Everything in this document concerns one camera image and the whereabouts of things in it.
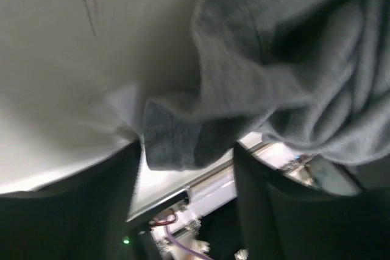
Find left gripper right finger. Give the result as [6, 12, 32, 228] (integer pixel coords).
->
[233, 144, 389, 259]

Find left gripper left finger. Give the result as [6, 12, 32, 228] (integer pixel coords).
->
[1, 141, 142, 259]

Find grey shorts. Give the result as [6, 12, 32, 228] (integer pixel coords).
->
[143, 0, 389, 170]

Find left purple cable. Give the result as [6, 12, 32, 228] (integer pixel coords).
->
[164, 226, 208, 260]

